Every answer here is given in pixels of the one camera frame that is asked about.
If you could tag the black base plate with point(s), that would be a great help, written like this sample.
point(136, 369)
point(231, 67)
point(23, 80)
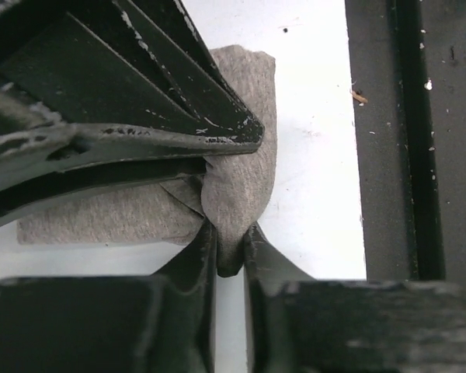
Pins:
point(408, 58)

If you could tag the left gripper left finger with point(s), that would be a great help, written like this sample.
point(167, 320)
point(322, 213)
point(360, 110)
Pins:
point(163, 322)

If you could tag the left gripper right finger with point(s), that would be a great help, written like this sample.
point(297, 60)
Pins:
point(296, 323)

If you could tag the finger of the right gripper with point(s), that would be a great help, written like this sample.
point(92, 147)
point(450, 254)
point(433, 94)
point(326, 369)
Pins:
point(112, 87)
point(57, 188)

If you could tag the grey beige underwear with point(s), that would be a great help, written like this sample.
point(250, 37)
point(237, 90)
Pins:
point(232, 195)

